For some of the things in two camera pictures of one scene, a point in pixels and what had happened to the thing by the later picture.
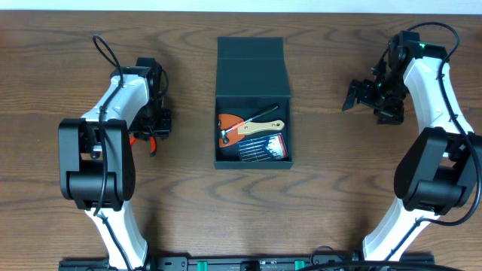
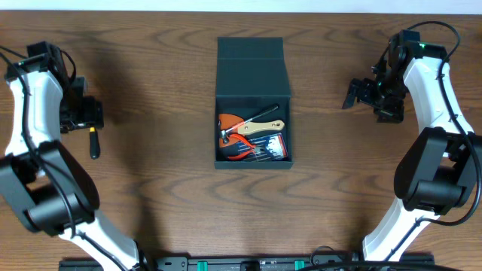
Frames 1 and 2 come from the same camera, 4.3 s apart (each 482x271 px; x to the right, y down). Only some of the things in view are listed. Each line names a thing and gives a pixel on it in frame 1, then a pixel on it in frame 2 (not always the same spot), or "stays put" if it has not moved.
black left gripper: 159,126 → 80,123
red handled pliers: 153,144 → 254,149
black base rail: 252,263 stays put
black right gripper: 394,114 stays put
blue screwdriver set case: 269,147 stays put
